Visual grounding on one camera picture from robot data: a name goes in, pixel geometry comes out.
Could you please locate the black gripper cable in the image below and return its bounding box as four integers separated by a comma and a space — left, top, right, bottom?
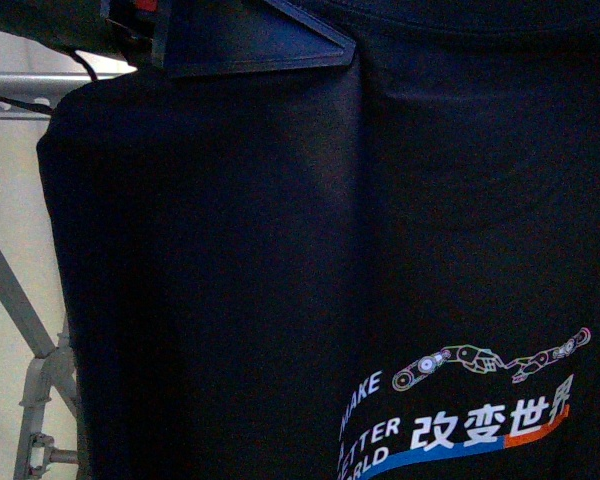
0, 47, 101, 112

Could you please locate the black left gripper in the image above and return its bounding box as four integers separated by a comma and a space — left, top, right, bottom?
100, 0, 356, 78

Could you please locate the grey metal clothes rack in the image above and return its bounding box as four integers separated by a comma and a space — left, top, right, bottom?
0, 72, 126, 480

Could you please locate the black printed t-shirt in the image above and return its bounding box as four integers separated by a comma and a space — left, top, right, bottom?
37, 1, 600, 479

